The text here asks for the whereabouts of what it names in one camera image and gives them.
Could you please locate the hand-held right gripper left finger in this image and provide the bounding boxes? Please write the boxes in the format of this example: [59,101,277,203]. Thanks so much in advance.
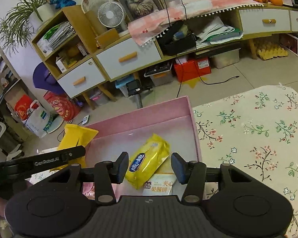
[48,152,129,203]

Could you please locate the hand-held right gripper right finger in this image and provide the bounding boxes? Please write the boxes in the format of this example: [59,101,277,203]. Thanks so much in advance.
[171,152,254,203]

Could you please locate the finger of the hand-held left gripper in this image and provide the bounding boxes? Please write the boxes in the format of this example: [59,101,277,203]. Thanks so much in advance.
[61,146,86,165]

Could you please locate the plain yellow snack packet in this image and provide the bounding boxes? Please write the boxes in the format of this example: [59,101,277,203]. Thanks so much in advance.
[50,123,99,172]

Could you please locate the yellow blue-label snack packet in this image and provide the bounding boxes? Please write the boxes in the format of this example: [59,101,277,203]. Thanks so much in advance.
[125,133,170,190]

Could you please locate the pink cardboard box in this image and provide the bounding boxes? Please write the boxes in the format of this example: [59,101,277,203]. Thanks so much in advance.
[82,95,203,202]

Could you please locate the white orange snack packet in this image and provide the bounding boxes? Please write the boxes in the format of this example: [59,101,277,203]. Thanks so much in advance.
[142,157,177,196]

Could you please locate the white office chair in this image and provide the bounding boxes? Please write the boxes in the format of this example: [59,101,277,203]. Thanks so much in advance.
[0,115,24,161]

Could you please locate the white round disc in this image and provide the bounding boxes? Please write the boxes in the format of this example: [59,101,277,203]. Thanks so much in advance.
[48,118,64,135]

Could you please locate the pink snack packet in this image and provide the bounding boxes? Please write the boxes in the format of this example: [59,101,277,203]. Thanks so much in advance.
[82,182,96,201]

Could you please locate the white plastic bag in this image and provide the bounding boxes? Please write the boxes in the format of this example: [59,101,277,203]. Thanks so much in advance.
[22,100,55,139]

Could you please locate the red patterned bag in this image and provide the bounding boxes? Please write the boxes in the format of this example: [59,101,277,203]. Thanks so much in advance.
[44,91,80,122]

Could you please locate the small clear pink bin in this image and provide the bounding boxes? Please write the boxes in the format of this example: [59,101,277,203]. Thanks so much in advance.
[89,89,110,106]

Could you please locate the red gift bag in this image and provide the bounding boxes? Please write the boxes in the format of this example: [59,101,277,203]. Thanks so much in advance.
[14,94,40,122]

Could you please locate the large cardboard box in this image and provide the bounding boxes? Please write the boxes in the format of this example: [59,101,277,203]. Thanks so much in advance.
[5,87,28,112]

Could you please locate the small white cabinet drawer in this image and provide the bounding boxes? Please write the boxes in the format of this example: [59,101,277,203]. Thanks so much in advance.
[57,59,106,99]

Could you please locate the floral tablecloth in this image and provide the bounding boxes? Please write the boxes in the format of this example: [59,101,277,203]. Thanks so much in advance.
[0,85,298,238]

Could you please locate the purple hat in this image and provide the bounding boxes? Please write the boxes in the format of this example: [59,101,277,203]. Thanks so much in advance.
[32,62,68,95]

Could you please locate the black device on grey stand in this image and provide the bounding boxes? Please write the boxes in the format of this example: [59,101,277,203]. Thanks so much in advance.
[125,80,154,109]

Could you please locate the light blue bin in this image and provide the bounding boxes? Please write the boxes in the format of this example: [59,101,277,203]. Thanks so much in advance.
[115,76,141,98]

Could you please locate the white carton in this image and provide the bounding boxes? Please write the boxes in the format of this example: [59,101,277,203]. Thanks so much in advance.
[55,57,68,73]

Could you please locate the yellow star mat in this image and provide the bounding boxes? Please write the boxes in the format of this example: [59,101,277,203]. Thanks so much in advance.
[183,76,210,89]

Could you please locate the cluttered dark desk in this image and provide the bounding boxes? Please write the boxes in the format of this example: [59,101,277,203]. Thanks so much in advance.
[0,47,21,100]

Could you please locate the clear bin with tools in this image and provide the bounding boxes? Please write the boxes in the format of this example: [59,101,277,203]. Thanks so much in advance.
[143,63,174,87]

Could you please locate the yellow packages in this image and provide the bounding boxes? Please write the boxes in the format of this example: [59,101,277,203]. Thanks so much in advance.
[58,43,88,70]

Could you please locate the wide white drawer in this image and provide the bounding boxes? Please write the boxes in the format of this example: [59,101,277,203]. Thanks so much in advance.
[96,40,162,80]

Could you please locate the small cardboard box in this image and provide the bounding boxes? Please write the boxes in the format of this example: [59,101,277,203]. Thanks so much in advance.
[95,28,120,49]

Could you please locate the stack of papers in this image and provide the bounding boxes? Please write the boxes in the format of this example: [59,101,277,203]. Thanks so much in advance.
[37,21,77,57]

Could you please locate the clear storage bin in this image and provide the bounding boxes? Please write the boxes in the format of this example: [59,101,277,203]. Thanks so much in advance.
[209,48,240,69]

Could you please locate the black storage box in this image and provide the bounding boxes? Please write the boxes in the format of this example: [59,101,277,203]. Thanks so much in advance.
[156,20,197,56]

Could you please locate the wooden shelf cabinet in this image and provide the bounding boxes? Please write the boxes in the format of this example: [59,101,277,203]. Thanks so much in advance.
[31,5,111,110]

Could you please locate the spider plant in white pot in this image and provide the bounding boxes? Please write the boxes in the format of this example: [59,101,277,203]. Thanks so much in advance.
[0,0,59,52]

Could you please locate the pile of folded bags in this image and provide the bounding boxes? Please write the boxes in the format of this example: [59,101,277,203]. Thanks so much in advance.
[196,17,244,47]

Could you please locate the white desk fan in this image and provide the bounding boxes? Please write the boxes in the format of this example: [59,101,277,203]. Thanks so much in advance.
[98,1,128,34]

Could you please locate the long wooden low cabinet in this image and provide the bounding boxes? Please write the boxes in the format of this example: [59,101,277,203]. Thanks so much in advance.
[89,5,298,83]

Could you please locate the yellow egg tray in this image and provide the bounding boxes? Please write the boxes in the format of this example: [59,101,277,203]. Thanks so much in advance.
[254,40,288,61]

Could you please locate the white round fan grille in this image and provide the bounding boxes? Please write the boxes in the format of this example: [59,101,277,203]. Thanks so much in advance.
[81,0,110,14]

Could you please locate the pink fringed cloth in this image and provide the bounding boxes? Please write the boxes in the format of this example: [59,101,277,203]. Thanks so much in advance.
[128,0,265,46]

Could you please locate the white red printed box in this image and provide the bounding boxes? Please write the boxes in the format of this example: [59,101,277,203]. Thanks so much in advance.
[279,33,298,58]

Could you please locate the thin black cable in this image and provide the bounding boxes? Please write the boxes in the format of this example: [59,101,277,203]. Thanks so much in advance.
[58,123,83,142]

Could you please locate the black floor cable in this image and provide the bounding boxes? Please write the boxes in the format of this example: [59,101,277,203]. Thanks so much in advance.
[195,52,240,85]

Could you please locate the black charger cable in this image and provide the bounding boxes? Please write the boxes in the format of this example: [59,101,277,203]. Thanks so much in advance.
[177,0,188,21]
[164,0,172,30]

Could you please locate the white drawer orange handle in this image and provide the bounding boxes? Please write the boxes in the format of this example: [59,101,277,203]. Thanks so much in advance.
[238,9,291,35]

